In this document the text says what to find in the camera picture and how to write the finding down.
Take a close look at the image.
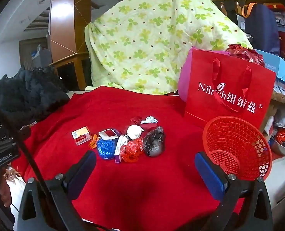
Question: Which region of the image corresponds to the white purple box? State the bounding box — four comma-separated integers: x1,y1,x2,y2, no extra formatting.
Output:
114,135,129,164

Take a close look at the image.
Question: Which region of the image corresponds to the black fuzzy garment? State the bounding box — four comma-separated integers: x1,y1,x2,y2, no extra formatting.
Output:
0,66,70,128

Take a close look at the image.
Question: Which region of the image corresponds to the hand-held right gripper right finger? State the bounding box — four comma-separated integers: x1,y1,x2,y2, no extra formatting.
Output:
194,151,274,231

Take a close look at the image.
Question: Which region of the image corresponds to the orange wrapper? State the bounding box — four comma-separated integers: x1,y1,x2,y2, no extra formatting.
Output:
89,135,101,149

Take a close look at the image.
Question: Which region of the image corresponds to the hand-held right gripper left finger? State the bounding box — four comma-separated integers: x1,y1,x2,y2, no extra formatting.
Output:
19,150,97,231

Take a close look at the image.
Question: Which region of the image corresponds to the light blue wrapper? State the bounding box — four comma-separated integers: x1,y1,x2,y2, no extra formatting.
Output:
141,116,158,125

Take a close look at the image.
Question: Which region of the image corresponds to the red paper gift bag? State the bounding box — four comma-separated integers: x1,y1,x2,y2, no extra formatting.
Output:
177,48,277,131

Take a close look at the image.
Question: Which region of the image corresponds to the light blue cardboard box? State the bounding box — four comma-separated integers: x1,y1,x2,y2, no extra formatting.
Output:
253,49,285,85

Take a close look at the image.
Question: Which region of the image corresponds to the black cable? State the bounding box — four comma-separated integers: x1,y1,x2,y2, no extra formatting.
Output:
0,102,52,206

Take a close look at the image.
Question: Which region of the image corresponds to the navy bag with orange handles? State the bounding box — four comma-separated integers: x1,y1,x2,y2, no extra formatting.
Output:
241,2,281,53

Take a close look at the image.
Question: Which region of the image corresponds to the red plastic bag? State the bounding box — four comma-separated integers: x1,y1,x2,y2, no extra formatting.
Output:
120,138,144,163
226,44,265,67

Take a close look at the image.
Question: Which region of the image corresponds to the white card with red square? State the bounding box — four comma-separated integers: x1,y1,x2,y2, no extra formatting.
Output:
98,128,117,140

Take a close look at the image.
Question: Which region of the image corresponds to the grey plastic bag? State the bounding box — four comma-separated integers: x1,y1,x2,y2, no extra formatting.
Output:
143,126,165,157

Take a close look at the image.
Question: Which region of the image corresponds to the dark red packet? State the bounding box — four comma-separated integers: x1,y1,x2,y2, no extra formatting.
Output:
140,123,157,131

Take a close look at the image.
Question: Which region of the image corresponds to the blue plastic bag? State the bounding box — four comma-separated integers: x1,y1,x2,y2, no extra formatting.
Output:
97,139,116,160

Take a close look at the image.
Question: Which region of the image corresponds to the red blanket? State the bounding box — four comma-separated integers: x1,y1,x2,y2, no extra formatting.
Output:
11,86,261,227

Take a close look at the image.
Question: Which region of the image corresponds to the wooden cabinet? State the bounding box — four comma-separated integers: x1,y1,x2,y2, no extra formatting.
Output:
48,52,92,92

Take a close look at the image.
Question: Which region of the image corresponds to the metal bowl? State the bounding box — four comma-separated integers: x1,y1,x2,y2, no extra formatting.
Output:
269,127,285,156

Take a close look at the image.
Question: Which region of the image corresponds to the green floral quilt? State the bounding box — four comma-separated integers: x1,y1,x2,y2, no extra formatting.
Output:
85,0,252,95

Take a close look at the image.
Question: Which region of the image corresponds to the white plastic bag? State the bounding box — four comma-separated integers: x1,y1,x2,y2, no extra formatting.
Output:
127,125,143,140

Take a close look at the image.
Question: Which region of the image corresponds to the person's left hand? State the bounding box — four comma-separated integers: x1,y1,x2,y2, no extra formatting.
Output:
0,167,12,208

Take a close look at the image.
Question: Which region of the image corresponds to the wooden bench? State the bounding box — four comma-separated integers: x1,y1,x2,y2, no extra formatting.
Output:
263,91,285,135

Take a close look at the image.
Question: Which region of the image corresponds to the small red yellow card box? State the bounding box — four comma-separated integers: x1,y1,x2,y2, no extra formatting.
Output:
71,126,92,146

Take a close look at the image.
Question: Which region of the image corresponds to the red plastic basket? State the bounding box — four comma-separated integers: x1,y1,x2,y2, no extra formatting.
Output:
202,116,273,181

